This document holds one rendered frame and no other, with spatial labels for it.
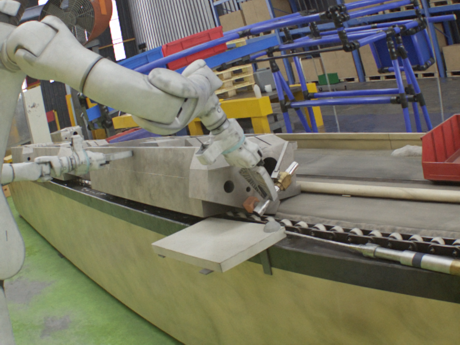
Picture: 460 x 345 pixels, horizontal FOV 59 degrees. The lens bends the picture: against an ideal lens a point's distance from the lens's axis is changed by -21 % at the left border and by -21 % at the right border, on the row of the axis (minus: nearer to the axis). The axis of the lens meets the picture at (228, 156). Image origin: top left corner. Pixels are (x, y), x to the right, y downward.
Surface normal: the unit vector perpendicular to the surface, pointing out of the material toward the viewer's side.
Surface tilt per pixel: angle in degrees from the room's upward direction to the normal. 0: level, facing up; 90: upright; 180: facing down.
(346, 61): 90
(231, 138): 103
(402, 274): 90
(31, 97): 90
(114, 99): 114
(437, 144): 88
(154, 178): 80
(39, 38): 75
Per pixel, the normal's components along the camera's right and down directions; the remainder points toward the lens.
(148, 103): 0.34, 0.47
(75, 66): -0.04, -0.02
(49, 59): 0.18, 0.06
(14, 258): 0.76, 0.08
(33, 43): 0.35, -0.17
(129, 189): -0.80, 0.14
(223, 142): 0.18, 0.36
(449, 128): 0.58, -0.01
